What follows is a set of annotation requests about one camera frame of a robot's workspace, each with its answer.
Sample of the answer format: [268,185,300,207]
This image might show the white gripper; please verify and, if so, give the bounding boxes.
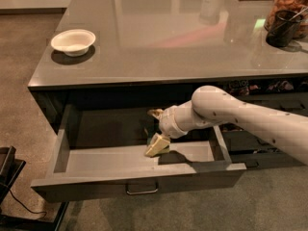
[144,105,189,158]

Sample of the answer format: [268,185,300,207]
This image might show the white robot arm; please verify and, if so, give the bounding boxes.
[145,86,308,165]

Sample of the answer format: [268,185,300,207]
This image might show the open grey top drawer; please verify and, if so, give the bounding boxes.
[31,104,246,202]

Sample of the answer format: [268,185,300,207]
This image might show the middle right grey drawer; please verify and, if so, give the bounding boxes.
[220,124,278,154]

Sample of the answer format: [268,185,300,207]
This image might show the grey kitchen counter cabinet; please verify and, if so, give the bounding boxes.
[28,0,308,128]

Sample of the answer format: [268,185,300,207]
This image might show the snack packets in drawer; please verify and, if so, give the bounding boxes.
[223,78,308,96]

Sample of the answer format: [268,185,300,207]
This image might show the bottom right grey drawer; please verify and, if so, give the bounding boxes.
[231,153,303,170]

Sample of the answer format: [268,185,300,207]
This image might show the white paper bowl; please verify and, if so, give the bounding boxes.
[51,29,96,57]

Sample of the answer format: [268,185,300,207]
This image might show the black stand at left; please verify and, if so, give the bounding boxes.
[0,146,68,231]

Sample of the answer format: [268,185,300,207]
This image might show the black cup with stirrers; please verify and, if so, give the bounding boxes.
[266,8,306,48]

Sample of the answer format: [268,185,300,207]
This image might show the glass jar of nuts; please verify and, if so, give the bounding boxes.
[264,0,308,39]

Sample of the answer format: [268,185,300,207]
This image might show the metal drawer handle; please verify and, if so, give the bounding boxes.
[125,182,159,195]

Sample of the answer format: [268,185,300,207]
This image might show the black cable on floor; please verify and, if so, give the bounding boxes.
[8,188,48,219]

